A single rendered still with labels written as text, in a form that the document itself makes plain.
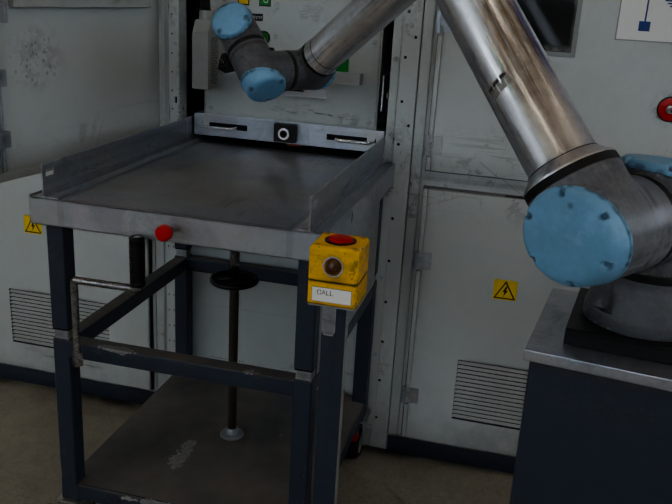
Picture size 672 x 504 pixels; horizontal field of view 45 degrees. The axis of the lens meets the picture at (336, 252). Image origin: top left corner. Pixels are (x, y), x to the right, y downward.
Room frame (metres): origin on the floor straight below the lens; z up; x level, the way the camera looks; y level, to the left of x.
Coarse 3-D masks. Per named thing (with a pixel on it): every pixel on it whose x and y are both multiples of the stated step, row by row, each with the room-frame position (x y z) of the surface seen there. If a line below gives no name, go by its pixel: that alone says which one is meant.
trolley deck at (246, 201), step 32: (160, 160) 1.95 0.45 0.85; (192, 160) 1.97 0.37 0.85; (224, 160) 1.99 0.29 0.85; (256, 160) 2.01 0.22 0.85; (288, 160) 2.04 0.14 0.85; (320, 160) 2.06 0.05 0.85; (352, 160) 2.08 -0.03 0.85; (96, 192) 1.61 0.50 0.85; (128, 192) 1.62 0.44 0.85; (160, 192) 1.64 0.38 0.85; (192, 192) 1.65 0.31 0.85; (224, 192) 1.67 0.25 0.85; (256, 192) 1.69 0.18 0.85; (288, 192) 1.70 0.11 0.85; (384, 192) 1.95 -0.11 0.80; (64, 224) 1.53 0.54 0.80; (96, 224) 1.51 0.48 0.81; (128, 224) 1.50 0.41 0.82; (160, 224) 1.48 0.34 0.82; (192, 224) 1.47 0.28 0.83; (224, 224) 1.45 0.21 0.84; (256, 224) 1.44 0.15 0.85; (288, 224) 1.46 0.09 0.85; (352, 224) 1.61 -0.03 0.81; (288, 256) 1.42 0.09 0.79
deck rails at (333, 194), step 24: (120, 144) 1.84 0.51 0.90; (144, 144) 1.95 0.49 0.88; (168, 144) 2.08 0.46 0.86; (192, 144) 2.16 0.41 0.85; (48, 168) 1.56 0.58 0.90; (72, 168) 1.64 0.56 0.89; (96, 168) 1.73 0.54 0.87; (120, 168) 1.82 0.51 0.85; (360, 168) 1.80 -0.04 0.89; (48, 192) 1.56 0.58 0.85; (72, 192) 1.58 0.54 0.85; (336, 192) 1.59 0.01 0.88; (312, 216) 1.42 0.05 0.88
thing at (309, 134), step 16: (240, 128) 2.20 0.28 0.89; (256, 128) 2.19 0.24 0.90; (272, 128) 2.18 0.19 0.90; (304, 128) 2.16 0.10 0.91; (320, 128) 2.15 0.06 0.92; (336, 128) 2.14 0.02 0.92; (352, 128) 2.13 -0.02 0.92; (384, 128) 2.15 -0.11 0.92; (304, 144) 2.16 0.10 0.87; (320, 144) 2.14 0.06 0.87; (336, 144) 2.13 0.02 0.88; (352, 144) 2.12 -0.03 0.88; (384, 144) 2.12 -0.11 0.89
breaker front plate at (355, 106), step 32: (224, 0) 2.22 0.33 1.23; (256, 0) 2.20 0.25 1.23; (288, 0) 2.18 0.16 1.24; (320, 0) 2.16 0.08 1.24; (288, 32) 2.18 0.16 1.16; (352, 64) 2.14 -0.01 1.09; (224, 96) 2.22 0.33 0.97; (288, 96) 2.18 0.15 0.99; (320, 96) 2.16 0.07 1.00; (352, 96) 2.14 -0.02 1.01
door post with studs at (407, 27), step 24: (408, 24) 2.06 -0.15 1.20; (408, 48) 2.06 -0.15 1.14; (408, 72) 2.06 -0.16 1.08; (408, 96) 2.06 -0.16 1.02; (408, 120) 2.06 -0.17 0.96; (408, 144) 2.06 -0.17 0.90; (408, 168) 2.06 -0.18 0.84; (384, 312) 2.06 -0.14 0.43; (384, 336) 2.06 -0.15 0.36; (384, 360) 2.06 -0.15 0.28; (384, 384) 2.06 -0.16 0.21; (384, 408) 2.06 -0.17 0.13; (384, 432) 2.06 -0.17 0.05
